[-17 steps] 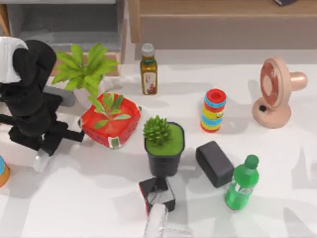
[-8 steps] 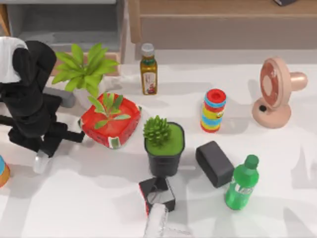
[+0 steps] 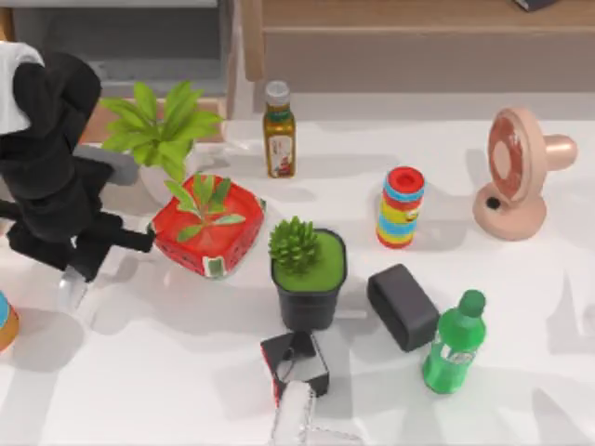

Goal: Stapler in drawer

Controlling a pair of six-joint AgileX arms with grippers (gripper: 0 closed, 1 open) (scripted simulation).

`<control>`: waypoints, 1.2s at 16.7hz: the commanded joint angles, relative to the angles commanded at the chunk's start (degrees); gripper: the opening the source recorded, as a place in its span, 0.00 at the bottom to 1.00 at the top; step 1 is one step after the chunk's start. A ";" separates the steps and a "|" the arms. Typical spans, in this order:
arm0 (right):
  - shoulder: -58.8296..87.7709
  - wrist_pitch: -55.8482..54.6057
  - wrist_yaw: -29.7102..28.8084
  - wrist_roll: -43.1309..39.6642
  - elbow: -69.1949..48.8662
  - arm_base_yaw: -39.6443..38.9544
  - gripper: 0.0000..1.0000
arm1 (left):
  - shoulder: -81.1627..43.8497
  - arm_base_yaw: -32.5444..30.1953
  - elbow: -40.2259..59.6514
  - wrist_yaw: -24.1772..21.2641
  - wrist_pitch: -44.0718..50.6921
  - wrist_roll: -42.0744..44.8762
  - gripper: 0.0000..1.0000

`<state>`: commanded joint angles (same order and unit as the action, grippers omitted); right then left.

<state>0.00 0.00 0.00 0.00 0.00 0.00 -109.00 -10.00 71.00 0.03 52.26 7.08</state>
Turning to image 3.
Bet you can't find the wooden open shelf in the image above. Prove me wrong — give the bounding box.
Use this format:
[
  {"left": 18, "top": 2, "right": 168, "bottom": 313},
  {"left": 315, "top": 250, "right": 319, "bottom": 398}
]
[{"left": 245, "top": 0, "right": 595, "bottom": 97}]

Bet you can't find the black pot with green succulent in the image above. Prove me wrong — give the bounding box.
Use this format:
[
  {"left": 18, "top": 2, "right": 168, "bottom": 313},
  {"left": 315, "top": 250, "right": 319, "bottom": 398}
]
[{"left": 268, "top": 215, "right": 350, "bottom": 333}]

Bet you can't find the stack of coloured rings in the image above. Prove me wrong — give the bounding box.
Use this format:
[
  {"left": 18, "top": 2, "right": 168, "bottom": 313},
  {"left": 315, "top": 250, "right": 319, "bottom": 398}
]
[{"left": 375, "top": 165, "right": 428, "bottom": 251}]

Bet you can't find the leafy plant in white pot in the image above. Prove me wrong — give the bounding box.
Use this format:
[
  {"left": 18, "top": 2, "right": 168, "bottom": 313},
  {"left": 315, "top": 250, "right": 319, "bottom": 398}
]
[{"left": 99, "top": 80, "right": 225, "bottom": 206}]

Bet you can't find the pink table fan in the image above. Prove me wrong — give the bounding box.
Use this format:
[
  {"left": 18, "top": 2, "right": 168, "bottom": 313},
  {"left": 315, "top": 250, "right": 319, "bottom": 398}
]
[{"left": 471, "top": 107, "right": 579, "bottom": 243}]

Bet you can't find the dark book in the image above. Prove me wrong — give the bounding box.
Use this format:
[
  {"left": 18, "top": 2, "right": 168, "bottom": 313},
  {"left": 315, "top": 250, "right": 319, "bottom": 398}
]
[{"left": 512, "top": 0, "right": 561, "bottom": 13}]

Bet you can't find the black rounded box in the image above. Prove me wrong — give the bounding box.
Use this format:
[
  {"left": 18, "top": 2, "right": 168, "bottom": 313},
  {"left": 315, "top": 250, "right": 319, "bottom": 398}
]
[{"left": 365, "top": 262, "right": 442, "bottom": 354}]

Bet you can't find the yellow oil bottle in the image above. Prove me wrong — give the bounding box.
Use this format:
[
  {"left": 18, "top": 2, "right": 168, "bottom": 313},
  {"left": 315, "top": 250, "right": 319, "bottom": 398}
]
[{"left": 261, "top": 80, "right": 299, "bottom": 180}]

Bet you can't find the red pot with green plant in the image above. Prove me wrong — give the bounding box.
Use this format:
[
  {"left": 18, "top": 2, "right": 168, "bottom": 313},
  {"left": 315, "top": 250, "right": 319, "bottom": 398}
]
[{"left": 147, "top": 172, "right": 269, "bottom": 281}]

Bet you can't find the black and red box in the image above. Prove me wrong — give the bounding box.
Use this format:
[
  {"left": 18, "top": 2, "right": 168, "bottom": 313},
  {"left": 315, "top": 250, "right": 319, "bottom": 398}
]
[{"left": 258, "top": 330, "right": 332, "bottom": 411}]

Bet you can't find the orange and blue cup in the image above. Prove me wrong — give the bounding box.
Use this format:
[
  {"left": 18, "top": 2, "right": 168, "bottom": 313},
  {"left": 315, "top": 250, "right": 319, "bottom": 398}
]
[{"left": 0, "top": 290, "right": 21, "bottom": 355}]

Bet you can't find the grey cabinet with dark inside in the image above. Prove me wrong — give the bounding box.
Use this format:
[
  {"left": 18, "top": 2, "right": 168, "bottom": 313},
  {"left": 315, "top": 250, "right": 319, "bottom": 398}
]
[{"left": 0, "top": 0, "right": 236, "bottom": 99}]

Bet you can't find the pale grey ridged object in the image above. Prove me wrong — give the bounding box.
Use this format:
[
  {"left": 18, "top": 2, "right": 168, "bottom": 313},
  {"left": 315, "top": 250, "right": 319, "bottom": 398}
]
[{"left": 270, "top": 379, "right": 318, "bottom": 446}]

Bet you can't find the green bottle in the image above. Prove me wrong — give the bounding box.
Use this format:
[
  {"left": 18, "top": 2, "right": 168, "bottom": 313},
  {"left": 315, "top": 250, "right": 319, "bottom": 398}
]
[{"left": 420, "top": 289, "right": 488, "bottom": 396}]

